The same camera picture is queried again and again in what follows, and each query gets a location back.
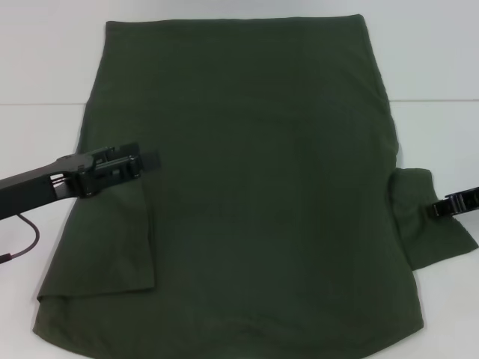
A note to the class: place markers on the dark green shirt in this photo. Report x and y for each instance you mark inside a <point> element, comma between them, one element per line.
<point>254,168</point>

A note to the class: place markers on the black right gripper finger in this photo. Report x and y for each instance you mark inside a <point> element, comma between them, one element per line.
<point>453,205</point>

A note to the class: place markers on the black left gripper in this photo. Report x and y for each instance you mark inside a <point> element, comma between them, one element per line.
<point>33,183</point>

